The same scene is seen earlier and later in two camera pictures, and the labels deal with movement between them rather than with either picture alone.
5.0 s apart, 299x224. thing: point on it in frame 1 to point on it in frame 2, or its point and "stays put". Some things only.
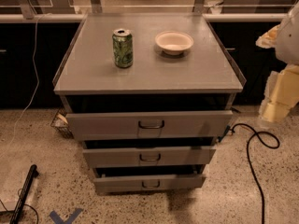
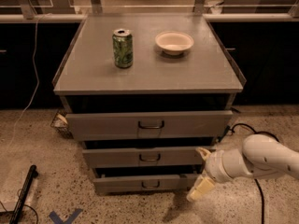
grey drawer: x=106 y=158 stays put
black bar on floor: x=33 y=174 stays put
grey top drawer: x=149 y=125 stays put
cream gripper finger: x=281 y=93 to x=202 y=187
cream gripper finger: x=268 y=39 to x=204 y=153
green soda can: x=122 y=42 stays put
